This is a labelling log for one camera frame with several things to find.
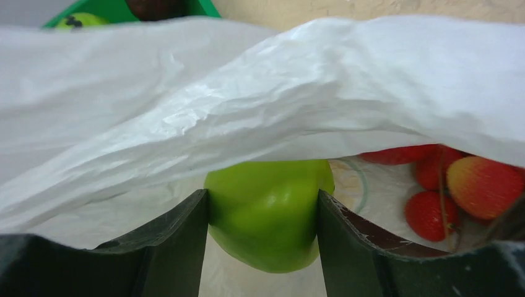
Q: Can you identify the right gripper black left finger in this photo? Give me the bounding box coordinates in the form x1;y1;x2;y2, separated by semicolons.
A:
1;189;208;296

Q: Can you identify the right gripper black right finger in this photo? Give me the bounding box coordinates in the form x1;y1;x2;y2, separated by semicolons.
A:
317;191;524;296

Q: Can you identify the fake green apple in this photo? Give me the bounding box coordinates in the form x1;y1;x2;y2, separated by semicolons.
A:
204;160;335;273

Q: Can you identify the white plastic bag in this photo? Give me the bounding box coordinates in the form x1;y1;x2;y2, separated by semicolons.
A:
1;15;524;296

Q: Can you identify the fake red strawberry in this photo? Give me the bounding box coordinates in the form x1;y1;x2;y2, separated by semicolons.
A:
404;191;461;242

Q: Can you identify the fake red cherry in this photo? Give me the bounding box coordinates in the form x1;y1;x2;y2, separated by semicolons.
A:
414;145;464;191

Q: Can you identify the fake red yellow peach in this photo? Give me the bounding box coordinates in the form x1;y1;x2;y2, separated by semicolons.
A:
446;157;524;220

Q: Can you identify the fake dark red fruit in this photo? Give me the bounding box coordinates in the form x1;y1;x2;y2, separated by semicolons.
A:
125;0;186;22

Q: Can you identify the fake green cracked fruit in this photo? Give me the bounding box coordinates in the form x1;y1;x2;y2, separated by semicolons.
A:
54;12;110;30

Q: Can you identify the green plastic tray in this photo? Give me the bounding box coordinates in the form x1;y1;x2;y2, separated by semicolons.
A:
44;0;221;28

